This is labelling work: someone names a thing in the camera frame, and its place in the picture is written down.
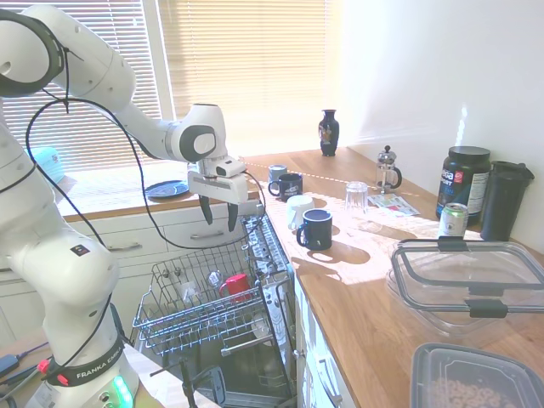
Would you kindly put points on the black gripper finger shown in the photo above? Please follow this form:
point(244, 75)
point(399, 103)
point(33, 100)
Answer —
point(207, 210)
point(233, 217)

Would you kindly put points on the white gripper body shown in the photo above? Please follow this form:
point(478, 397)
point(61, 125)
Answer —
point(221, 187)

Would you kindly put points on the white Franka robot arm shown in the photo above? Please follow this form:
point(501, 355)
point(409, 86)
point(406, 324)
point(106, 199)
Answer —
point(85, 72)

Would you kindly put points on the open dishwasher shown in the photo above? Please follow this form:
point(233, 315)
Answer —
point(272, 255)

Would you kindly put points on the grey mug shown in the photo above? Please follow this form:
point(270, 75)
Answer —
point(276, 171)

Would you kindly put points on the white mug lying sideways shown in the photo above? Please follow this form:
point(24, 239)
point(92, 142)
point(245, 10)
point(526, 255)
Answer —
point(297, 209)

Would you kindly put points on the navy mug with white print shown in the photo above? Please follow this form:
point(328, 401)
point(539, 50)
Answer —
point(292, 187)

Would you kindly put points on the red mug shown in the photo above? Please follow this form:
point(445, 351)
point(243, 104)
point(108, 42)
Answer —
point(236, 287)

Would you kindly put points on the plain navy mug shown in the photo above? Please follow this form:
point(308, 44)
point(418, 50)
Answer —
point(318, 231)

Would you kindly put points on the blue plate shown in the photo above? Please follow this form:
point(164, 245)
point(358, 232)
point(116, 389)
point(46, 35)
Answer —
point(166, 189)

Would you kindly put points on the clear wine glass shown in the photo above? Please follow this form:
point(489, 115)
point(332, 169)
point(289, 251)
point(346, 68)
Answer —
point(212, 278)

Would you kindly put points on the white bowl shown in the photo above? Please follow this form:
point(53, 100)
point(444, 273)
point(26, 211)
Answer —
point(258, 326)

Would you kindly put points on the cream window blind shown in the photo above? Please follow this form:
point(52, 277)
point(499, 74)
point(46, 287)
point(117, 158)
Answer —
point(255, 76)

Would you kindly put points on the dark blue painted vase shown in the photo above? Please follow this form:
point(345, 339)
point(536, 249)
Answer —
point(329, 132)

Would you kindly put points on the clear drinking glass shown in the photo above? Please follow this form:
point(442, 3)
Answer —
point(356, 197)

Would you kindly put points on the silver cabinet knob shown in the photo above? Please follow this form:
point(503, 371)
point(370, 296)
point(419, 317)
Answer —
point(298, 354)

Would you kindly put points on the glass french press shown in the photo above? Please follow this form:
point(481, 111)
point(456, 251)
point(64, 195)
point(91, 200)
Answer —
point(387, 172)

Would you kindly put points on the printed paper leaflet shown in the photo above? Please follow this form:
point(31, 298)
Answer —
point(393, 205)

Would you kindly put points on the teal plastic container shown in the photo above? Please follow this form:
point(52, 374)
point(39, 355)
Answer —
point(47, 163)

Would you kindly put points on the white window blind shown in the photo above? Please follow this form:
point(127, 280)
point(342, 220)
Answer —
point(110, 25)

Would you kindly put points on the clear plastic container base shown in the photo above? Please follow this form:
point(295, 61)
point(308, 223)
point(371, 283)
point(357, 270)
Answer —
point(425, 314)

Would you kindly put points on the white and green drink can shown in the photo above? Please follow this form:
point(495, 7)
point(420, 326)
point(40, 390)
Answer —
point(452, 221)

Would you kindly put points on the black protein powder tub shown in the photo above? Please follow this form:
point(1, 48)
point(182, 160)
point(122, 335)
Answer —
point(465, 183)

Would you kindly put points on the clear container with clip lid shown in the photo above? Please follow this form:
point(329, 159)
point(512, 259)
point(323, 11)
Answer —
point(467, 268)

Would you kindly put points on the black shaker bottle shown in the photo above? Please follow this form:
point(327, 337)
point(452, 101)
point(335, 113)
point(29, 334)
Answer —
point(506, 200)

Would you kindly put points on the grey lidded cereal container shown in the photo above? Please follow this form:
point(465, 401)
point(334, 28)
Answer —
point(472, 378)

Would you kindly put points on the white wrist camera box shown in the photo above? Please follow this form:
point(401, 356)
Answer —
point(229, 166)

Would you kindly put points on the black camera stand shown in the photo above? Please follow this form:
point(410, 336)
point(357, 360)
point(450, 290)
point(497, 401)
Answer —
point(189, 382)

